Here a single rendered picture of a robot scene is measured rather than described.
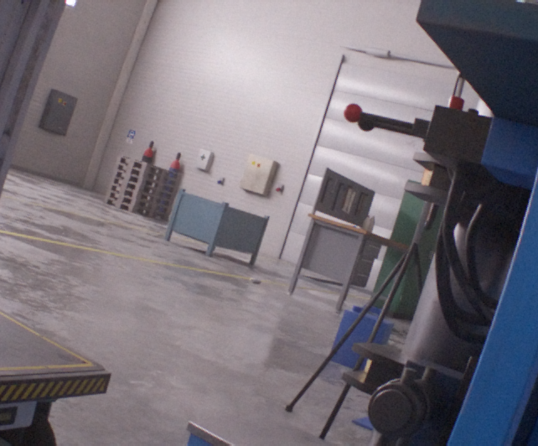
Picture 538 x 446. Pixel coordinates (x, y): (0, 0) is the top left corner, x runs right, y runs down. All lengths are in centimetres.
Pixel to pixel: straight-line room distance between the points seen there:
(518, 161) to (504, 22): 38
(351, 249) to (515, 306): 699
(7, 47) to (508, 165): 105
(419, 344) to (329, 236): 615
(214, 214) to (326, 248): 220
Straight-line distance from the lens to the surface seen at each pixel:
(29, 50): 156
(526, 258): 75
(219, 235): 960
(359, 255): 768
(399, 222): 918
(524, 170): 112
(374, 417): 132
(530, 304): 75
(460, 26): 81
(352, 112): 128
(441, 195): 161
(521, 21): 79
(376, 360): 163
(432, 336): 174
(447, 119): 120
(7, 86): 154
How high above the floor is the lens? 75
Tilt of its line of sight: 1 degrees down
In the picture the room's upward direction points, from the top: 18 degrees clockwise
